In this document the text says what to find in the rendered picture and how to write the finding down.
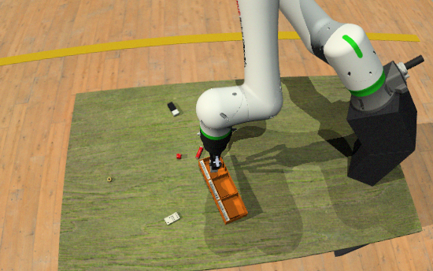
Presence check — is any orange three-compartment bin rack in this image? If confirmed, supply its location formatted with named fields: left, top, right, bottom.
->
left=198, top=156, right=248, bottom=225

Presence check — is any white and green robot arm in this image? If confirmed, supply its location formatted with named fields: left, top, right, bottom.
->
left=196, top=0, right=424, bottom=149

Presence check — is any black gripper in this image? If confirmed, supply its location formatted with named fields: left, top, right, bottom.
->
left=203, top=144, right=227, bottom=173

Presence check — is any white domino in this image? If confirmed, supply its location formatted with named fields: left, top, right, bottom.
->
left=165, top=213, right=179, bottom=225

